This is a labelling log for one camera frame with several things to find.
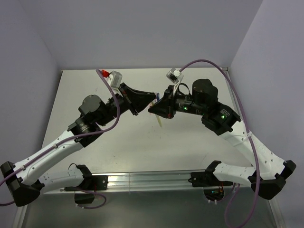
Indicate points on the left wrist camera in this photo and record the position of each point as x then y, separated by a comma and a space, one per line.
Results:
113, 78

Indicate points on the aluminium mounting rail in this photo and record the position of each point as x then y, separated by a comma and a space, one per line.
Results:
159, 180

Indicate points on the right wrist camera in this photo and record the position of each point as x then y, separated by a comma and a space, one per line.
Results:
176, 77

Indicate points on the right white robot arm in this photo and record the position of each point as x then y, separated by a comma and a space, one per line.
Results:
267, 171

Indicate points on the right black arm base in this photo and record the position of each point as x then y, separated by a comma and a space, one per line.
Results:
214, 190

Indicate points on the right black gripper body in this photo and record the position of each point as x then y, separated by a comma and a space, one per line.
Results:
174, 102

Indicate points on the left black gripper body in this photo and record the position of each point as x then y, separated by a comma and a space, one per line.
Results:
127, 100

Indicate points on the yellow highlighter pen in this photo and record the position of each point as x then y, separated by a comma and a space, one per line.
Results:
157, 117

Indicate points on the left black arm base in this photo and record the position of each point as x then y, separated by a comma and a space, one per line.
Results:
86, 193

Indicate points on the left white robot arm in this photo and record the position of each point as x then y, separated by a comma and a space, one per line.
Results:
96, 118

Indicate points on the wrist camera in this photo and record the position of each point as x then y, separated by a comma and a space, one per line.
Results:
113, 78
176, 77

